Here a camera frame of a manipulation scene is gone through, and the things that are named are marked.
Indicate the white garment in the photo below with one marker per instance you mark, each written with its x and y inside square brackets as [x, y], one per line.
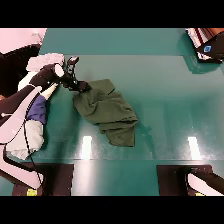
[43, 61]

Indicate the striped garment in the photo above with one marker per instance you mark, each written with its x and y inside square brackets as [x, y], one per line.
[195, 35]

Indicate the blue garment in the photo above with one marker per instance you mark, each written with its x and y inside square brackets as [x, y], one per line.
[38, 110]

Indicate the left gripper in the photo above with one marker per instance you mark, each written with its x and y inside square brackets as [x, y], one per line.
[79, 86]

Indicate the dark green T-shirt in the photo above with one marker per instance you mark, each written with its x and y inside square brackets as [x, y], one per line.
[108, 110]

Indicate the grey garment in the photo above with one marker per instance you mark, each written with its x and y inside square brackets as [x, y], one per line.
[31, 138]

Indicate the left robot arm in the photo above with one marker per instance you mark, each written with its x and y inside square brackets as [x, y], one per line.
[13, 110]

